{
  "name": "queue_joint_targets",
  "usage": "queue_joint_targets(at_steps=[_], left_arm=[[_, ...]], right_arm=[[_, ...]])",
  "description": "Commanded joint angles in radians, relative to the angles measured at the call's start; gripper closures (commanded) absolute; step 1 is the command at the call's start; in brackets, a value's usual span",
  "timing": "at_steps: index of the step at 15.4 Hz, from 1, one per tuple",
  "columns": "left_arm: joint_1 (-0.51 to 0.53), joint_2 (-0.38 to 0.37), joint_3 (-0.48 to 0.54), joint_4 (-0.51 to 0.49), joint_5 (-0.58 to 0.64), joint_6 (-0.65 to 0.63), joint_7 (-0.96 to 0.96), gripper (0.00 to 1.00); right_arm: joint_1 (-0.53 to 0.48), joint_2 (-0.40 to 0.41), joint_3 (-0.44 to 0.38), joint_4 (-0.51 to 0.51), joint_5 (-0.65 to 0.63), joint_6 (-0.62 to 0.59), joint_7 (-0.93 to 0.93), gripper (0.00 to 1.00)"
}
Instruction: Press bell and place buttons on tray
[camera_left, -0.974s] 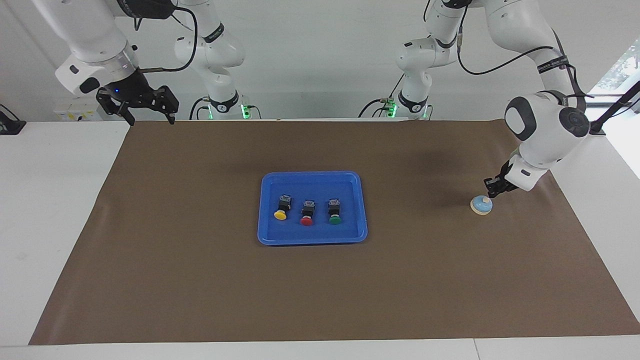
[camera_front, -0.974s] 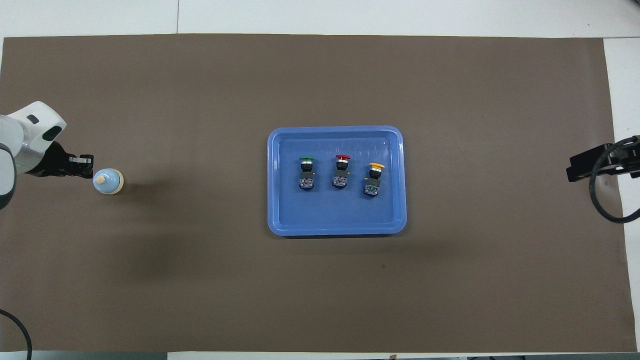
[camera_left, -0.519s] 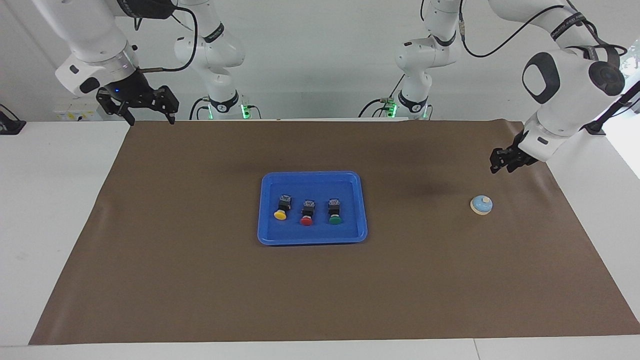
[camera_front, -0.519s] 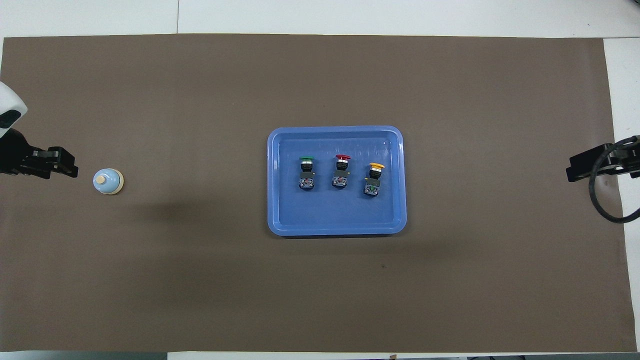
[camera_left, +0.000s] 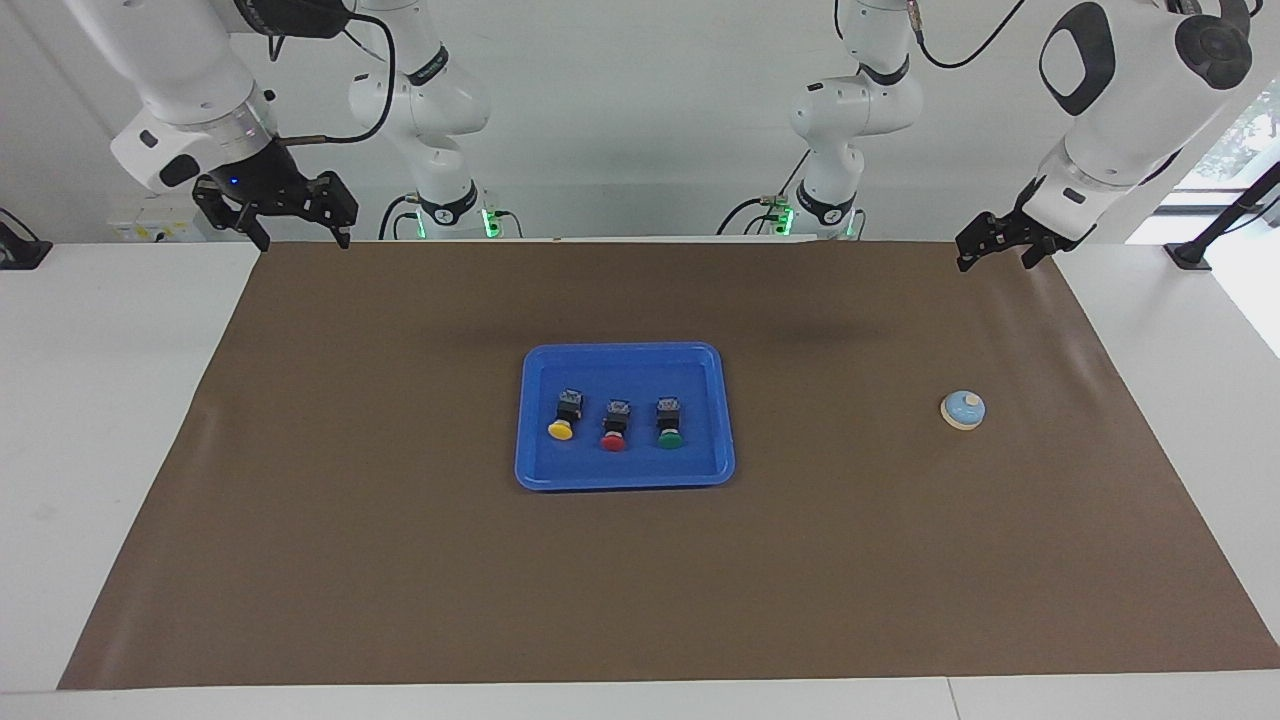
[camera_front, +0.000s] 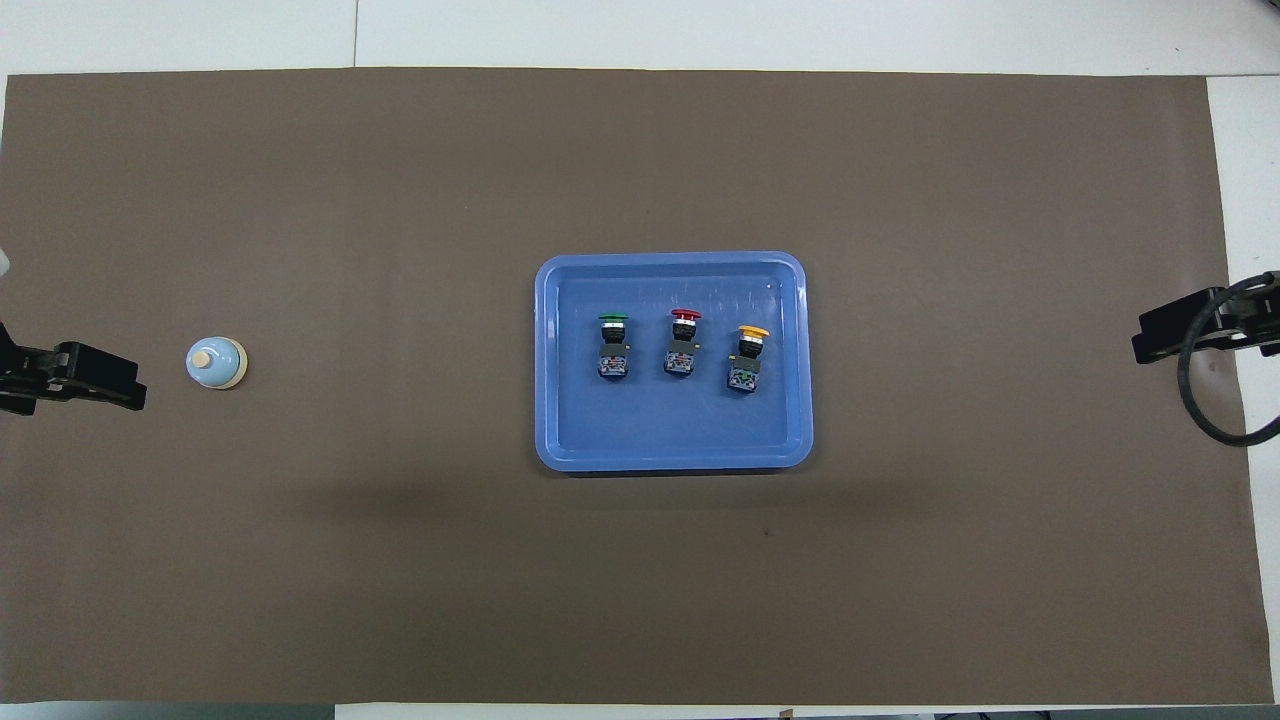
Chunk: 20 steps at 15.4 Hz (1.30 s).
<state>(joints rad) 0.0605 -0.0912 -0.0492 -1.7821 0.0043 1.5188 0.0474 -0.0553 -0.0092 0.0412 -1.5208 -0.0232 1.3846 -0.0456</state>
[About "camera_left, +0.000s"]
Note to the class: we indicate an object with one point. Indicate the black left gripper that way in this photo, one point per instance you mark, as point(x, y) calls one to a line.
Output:
point(1015, 230)

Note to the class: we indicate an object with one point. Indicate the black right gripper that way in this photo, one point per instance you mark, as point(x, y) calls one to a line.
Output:
point(265, 185)

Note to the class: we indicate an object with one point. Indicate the yellow push button switch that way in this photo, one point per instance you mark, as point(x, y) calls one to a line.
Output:
point(563, 428)

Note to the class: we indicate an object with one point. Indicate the green push button switch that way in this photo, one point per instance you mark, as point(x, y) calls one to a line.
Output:
point(669, 425)

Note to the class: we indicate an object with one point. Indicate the red push button switch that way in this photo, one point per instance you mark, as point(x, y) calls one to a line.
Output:
point(615, 430)

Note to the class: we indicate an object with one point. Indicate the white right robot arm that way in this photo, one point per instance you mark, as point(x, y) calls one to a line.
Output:
point(180, 60)

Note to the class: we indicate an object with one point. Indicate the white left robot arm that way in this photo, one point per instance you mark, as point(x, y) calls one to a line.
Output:
point(1130, 120)

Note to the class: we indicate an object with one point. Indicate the blue plastic tray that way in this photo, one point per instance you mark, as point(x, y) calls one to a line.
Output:
point(625, 470)

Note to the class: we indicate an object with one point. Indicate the black stand with pole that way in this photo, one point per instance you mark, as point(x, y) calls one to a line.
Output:
point(1188, 253)

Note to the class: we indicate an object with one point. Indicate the brown table mat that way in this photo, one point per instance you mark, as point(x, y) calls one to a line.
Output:
point(640, 580)

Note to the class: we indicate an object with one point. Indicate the white wall socket box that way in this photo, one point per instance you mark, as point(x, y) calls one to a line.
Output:
point(150, 228)

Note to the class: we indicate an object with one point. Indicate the black clamp mount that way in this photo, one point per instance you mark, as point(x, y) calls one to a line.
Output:
point(20, 250)

